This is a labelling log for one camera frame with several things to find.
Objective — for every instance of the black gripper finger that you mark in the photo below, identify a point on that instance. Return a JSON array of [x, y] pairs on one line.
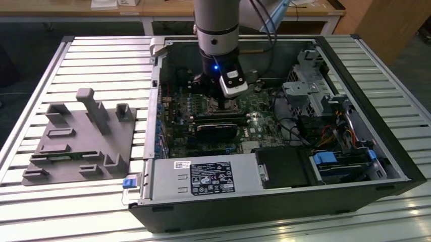
[[224, 104]]

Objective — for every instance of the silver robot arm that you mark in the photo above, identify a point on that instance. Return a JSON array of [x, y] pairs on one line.
[[217, 25]]

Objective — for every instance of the CPU socket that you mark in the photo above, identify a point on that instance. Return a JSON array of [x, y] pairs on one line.
[[210, 107]]

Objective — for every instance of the black RAM stick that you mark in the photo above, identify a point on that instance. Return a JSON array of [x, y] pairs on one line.
[[220, 115]]

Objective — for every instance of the black graphics card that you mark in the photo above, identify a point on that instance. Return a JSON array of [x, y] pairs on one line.
[[217, 131]]

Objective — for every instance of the green motherboard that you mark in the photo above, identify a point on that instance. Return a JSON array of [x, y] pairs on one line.
[[266, 126]]

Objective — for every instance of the silver chipset heat sink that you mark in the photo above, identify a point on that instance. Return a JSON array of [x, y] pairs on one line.
[[252, 147]]

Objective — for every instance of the grey metal drive cage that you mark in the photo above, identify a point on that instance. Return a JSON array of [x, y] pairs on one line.
[[300, 93]]

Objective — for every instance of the black power supply label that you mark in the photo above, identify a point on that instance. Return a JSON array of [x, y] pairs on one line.
[[213, 179]]

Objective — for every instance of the silver power supply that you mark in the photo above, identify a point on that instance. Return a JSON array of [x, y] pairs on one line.
[[169, 181]]

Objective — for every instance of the blue disk carrier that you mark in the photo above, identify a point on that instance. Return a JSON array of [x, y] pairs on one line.
[[325, 158]]

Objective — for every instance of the wooden desk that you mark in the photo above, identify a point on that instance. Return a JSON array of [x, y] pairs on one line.
[[101, 13]]

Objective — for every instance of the blue case latch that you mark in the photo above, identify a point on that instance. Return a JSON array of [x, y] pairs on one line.
[[132, 183]]

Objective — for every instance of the white box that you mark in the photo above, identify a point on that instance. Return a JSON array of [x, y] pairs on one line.
[[105, 4]]

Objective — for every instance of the black PC case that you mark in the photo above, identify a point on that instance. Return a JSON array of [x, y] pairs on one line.
[[236, 213]]

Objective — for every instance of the grey parts rack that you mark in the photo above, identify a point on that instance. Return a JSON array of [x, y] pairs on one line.
[[85, 141]]

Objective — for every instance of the blue plastic clip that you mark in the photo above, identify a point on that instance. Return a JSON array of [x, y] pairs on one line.
[[372, 154]]

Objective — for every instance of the green RAM stick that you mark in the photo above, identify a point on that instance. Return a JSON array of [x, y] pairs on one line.
[[62, 157]]

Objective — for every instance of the wooden cabinet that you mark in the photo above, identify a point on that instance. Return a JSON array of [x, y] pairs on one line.
[[388, 22]]

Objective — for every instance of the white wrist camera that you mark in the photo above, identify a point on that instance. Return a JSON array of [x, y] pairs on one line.
[[234, 82]]

